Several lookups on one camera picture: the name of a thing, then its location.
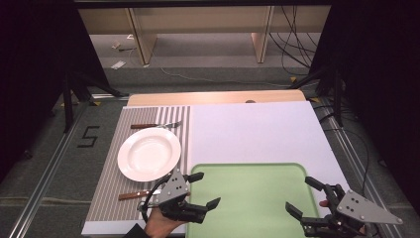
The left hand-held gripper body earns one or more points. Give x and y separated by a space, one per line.
174 190

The aluminium floor rail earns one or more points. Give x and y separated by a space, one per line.
43 185
356 158

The white round plate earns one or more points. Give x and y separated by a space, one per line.
149 154

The grey striped placemat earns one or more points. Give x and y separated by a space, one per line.
109 198

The light wooden desk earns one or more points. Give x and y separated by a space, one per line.
198 20

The white board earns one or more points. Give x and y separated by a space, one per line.
251 132

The white paper scrap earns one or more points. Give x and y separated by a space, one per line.
118 64

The black stand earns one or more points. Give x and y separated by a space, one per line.
68 105
336 99

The person's left hand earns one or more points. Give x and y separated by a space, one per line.
158 225

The small pale floor scrap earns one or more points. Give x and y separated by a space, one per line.
115 45

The person's dark left sleeve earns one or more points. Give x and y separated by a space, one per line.
136 232

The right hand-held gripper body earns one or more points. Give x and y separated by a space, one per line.
360 210

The person's right hand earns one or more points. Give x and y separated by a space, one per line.
324 203

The light wooden table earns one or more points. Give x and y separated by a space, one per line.
198 97

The dark curtain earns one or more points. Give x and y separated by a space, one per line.
33 82
379 82

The small dark round object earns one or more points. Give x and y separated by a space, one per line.
250 101

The green tray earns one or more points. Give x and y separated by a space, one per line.
251 198

